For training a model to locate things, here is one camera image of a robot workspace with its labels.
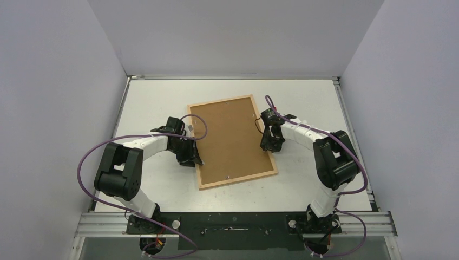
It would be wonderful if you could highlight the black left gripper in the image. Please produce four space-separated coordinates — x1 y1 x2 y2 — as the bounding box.
169 137 202 167

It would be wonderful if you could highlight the light wooden picture frame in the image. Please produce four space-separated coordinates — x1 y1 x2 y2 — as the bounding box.
187 94 279 191

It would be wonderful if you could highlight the brown cardboard backing board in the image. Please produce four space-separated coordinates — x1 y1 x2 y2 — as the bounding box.
190 97 274 186

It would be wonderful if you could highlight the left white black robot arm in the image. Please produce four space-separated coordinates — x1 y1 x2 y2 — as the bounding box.
94 117 203 233

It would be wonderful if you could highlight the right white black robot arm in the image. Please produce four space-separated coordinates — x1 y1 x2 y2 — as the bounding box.
260 108 360 233

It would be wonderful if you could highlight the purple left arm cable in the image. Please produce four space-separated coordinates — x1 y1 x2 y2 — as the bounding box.
76 113 199 259

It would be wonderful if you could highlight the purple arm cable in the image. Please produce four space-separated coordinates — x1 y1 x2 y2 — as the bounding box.
76 113 199 259
264 94 369 258

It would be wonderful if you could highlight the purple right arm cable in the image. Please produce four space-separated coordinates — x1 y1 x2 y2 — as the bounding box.
264 94 369 258

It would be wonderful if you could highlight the front aluminium black mounting rail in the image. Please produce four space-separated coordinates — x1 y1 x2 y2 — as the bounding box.
70 211 401 259

